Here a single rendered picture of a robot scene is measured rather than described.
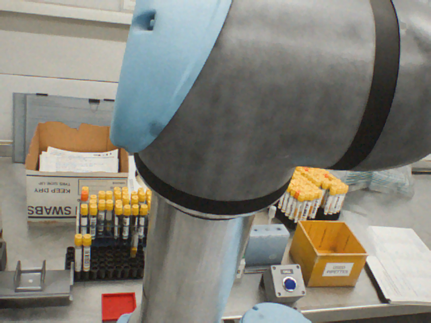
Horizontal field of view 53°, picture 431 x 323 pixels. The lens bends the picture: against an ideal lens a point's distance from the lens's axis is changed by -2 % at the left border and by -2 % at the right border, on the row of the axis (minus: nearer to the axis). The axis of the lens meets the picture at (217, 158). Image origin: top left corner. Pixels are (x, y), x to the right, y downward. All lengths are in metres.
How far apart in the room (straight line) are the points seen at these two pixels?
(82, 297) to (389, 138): 0.79
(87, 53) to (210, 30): 1.12
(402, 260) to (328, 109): 1.06
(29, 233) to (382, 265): 0.88
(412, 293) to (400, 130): 0.95
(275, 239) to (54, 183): 0.54
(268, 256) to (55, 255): 0.49
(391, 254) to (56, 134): 1.00
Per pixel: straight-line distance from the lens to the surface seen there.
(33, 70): 1.35
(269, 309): 0.60
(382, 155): 0.27
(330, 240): 1.19
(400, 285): 1.19
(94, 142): 1.35
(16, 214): 1.20
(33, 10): 1.28
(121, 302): 0.95
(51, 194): 1.12
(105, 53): 1.33
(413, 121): 0.26
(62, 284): 0.93
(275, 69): 0.22
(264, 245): 1.05
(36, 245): 1.09
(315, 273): 1.06
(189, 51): 0.22
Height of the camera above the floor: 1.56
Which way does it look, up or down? 26 degrees down
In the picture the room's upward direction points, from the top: 11 degrees clockwise
